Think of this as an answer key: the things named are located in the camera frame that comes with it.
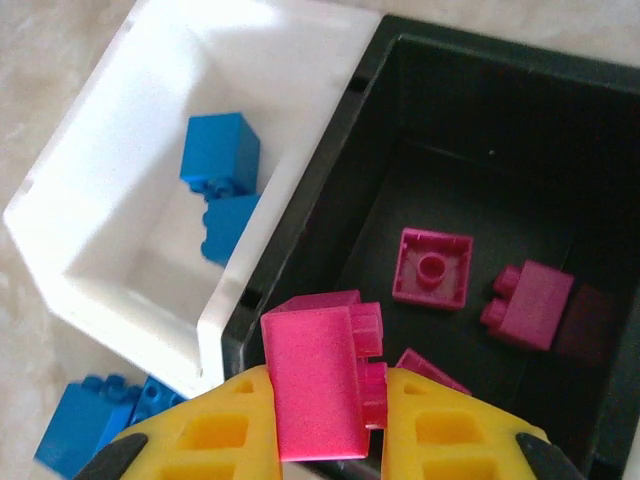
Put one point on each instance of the white plastic container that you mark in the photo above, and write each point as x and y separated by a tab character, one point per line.
125	125

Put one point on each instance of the blue lego brick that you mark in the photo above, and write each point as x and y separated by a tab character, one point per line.
220	145
230	225
75	430
157	395

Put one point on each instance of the pink lego brick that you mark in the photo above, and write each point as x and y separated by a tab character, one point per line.
432	272
530	310
430	375
315	380

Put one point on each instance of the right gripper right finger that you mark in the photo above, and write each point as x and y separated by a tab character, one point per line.
400	450

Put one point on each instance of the black plastic container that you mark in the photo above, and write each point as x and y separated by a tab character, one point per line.
390	125

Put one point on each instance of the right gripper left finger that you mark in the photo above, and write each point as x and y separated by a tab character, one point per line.
165	450

